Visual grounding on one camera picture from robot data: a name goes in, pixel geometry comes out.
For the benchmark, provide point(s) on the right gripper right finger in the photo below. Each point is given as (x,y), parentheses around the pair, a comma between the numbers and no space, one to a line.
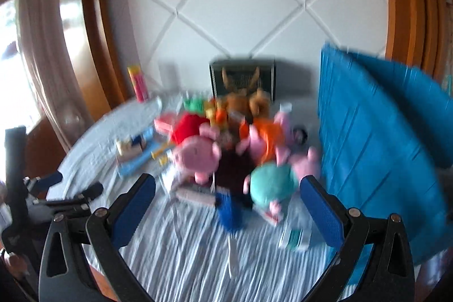
(389,270)

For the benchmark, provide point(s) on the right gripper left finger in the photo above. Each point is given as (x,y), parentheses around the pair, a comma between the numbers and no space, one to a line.
(65,274)

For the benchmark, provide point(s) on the red teal medicine box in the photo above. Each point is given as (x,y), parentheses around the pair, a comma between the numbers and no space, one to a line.
(297,228)

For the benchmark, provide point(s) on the striped light blue tablecloth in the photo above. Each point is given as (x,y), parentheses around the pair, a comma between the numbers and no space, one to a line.
(179,251)

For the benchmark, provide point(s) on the pink white medicine box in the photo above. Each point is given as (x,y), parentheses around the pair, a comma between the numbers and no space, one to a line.
(196,197)

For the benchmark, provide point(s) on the blue plastic board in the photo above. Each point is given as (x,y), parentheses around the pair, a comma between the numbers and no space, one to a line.
(149,145)

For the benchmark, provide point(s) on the blue plastic crate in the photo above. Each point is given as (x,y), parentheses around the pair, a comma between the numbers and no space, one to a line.
(386,134)

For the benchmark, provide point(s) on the grey teal pig plush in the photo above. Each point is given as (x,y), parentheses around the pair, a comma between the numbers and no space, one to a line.
(273,182)

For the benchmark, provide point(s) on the blue fuzzy brush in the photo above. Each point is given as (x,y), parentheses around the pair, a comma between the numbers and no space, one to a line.
(229,211)

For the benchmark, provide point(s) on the pink tissue pack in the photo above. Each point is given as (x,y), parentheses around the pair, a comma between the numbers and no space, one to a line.
(165,123)

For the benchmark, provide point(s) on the large pink pig plush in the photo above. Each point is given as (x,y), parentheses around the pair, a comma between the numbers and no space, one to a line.
(197,152)

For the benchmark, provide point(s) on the dark maroon cloth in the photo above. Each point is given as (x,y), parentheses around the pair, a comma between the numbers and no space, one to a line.
(232,170)

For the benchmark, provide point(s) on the orange pink pig plush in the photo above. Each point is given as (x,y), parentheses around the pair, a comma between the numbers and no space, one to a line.
(266,139)

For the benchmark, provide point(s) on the red chip can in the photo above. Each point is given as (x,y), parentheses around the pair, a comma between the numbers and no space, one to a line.
(138,82)

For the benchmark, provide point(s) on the green frog plush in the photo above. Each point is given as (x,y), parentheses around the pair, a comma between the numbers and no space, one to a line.
(194,105)

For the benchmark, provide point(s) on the beige curtain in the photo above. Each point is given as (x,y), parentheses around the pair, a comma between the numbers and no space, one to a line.
(43,49)

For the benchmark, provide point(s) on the brown deer plush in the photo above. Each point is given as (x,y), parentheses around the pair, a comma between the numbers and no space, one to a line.
(252,101)

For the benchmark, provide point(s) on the black gift box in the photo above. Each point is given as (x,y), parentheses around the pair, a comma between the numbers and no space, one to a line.
(243,73)

